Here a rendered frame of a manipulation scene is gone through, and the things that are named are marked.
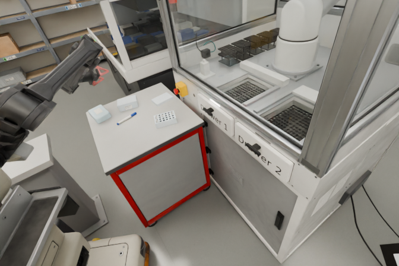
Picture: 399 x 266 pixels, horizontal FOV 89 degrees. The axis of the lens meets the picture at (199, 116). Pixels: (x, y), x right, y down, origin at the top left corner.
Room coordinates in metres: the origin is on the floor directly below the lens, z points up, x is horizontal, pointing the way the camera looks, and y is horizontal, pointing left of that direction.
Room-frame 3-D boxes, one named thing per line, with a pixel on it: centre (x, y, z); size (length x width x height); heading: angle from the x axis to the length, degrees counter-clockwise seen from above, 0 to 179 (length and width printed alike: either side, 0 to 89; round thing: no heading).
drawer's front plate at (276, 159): (0.53, -0.22, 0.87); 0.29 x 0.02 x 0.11; 27
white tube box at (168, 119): (0.94, 0.20, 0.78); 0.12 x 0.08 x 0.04; 101
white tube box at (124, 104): (1.17, 0.47, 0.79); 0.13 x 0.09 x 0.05; 102
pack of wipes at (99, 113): (1.10, 0.65, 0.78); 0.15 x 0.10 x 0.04; 38
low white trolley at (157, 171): (1.04, 0.38, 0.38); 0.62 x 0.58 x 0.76; 27
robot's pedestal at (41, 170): (0.82, 1.02, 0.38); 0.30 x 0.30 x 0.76; 30
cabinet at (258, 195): (0.99, -0.53, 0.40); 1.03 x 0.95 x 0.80; 27
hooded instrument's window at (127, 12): (2.49, 0.40, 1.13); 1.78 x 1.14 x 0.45; 27
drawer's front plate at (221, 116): (0.81, -0.08, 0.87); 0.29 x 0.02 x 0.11; 27
